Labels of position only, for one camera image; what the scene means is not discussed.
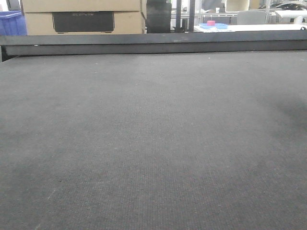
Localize dark conveyor belt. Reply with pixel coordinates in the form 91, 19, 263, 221
0, 51, 307, 230

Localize lower cardboard box with print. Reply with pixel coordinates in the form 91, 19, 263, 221
24, 11, 145, 35

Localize upper cardboard box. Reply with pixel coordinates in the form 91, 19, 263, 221
22, 0, 147, 12

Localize white background table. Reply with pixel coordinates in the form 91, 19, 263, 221
194, 24, 307, 33

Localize black cabinet block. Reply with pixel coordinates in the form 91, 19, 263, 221
146, 0, 172, 34

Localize blue flat tray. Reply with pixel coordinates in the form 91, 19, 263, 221
199, 23, 228, 30

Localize pink tape roll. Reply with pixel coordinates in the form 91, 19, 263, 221
207, 20, 215, 26

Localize white curved desk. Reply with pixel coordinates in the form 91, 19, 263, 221
275, 10, 307, 24

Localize blue plastic crate background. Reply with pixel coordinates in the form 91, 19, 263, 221
0, 11, 27, 36

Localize black vertical post pair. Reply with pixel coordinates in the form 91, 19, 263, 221
175, 0, 196, 33

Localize black conveyor side rail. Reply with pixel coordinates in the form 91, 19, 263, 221
0, 29, 307, 60

